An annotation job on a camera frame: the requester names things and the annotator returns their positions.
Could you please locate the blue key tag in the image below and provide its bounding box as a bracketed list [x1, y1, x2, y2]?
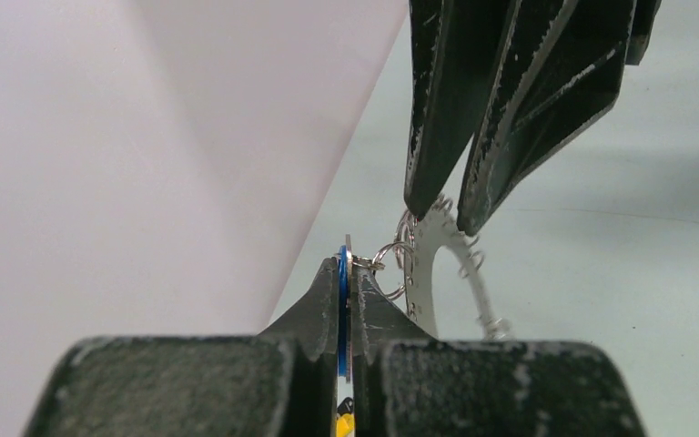
[337, 234, 352, 386]

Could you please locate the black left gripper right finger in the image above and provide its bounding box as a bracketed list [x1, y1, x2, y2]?
[350, 269, 645, 436]

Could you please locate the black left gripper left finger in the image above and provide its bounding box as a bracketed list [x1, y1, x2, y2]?
[25, 258, 339, 436]

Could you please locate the large steel ring disc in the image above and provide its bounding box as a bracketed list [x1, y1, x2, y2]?
[393, 194, 512, 340]

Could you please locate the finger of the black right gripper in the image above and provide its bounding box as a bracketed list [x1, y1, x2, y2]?
[404, 1, 519, 218]
[457, 1, 661, 236]

